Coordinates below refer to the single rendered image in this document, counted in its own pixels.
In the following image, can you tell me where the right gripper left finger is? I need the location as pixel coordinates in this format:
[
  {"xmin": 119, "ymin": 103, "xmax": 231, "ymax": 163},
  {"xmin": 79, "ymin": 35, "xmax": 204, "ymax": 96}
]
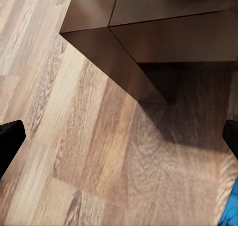
[{"xmin": 0, "ymin": 120, "xmax": 26, "ymax": 179}]

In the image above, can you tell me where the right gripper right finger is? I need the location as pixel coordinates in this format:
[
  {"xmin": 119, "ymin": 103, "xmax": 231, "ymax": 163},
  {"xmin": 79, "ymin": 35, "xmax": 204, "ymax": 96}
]
[{"xmin": 222, "ymin": 120, "xmax": 238, "ymax": 159}]

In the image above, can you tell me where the sandal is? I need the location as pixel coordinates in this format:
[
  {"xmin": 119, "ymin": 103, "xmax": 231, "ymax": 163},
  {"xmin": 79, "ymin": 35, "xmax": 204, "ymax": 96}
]
[{"xmin": 217, "ymin": 177, "xmax": 238, "ymax": 226}]

